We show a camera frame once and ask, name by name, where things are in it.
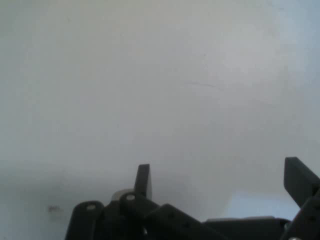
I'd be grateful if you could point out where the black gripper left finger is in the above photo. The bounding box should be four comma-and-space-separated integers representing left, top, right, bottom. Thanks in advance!
65, 163, 226, 240

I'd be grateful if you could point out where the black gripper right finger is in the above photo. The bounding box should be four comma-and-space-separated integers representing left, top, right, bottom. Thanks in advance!
282, 156, 320, 240

